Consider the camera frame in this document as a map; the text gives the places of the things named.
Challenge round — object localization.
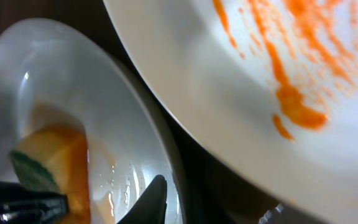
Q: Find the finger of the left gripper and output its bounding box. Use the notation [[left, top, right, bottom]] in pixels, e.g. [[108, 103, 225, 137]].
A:
[[0, 182, 69, 224]]

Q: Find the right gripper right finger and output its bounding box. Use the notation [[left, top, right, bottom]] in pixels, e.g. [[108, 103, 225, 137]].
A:
[[258, 203, 322, 224]]

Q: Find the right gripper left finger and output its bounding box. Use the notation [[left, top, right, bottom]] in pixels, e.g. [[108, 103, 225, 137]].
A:
[[117, 175, 167, 224]]

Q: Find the yellow green sponge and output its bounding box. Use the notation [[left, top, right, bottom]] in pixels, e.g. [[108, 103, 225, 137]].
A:
[[8, 125, 91, 223]]

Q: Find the white plate top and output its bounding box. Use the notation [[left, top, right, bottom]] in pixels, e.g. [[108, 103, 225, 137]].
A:
[[104, 0, 358, 223]]

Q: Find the white plate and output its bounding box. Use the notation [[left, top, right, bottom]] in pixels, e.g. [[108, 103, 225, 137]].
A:
[[104, 0, 358, 223], [0, 19, 186, 223]]

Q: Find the white plate bottom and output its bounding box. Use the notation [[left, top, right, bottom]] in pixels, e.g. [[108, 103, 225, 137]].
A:
[[0, 19, 186, 223]]

